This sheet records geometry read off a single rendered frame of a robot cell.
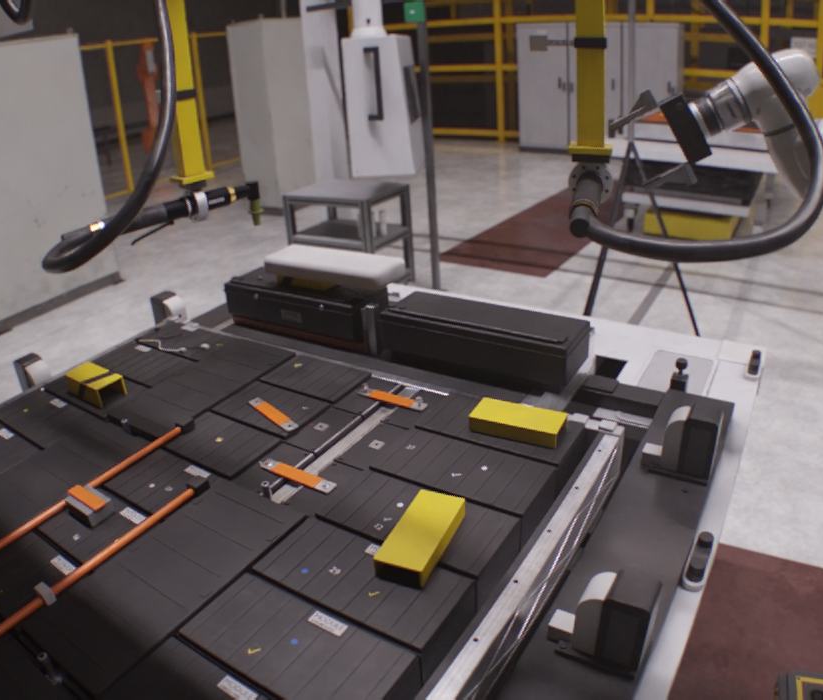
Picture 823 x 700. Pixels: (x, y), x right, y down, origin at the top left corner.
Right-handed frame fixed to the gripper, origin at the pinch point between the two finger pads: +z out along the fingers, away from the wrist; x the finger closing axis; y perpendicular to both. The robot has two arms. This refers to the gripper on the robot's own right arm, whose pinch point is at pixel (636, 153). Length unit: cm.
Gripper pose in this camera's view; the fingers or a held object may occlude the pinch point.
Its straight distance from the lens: 132.9
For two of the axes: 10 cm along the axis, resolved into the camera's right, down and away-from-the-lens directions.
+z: -8.0, 3.9, 4.6
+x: 5.3, 8.2, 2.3
